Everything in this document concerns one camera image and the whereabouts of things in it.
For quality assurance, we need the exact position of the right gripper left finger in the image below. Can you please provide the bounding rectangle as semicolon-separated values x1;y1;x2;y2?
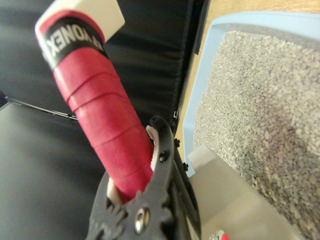
86;171;129;240

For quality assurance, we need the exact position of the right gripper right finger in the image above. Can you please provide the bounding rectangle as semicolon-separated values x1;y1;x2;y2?
124;115;177;240

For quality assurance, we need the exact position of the blue litter tray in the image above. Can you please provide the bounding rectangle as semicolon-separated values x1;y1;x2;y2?
183;10;320;240

